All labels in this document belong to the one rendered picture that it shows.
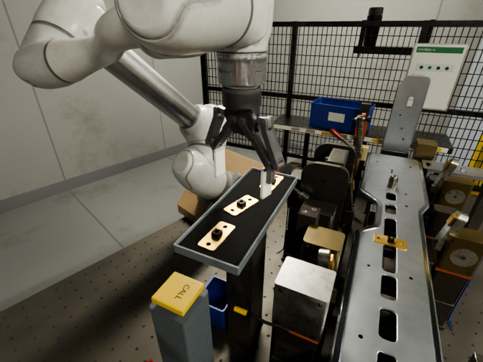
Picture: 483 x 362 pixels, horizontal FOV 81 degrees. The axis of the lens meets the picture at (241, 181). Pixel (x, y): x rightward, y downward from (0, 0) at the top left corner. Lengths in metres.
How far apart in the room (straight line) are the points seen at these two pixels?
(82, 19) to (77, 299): 0.88
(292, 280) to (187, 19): 0.45
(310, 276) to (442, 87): 1.38
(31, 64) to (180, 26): 0.58
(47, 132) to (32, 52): 2.44
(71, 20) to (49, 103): 2.35
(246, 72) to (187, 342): 0.44
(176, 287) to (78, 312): 0.69
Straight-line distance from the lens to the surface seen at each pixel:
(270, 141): 0.52
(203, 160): 1.10
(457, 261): 0.98
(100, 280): 1.22
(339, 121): 1.61
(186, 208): 1.38
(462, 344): 1.16
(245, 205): 0.65
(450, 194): 1.26
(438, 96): 1.78
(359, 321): 0.68
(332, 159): 0.85
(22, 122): 3.22
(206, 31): 0.35
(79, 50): 0.75
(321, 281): 0.57
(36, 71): 0.85
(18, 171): 3.33
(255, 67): 0.51
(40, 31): 0.90
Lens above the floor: 1.53
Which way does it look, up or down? 29 degrees down
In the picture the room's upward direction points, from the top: straight up
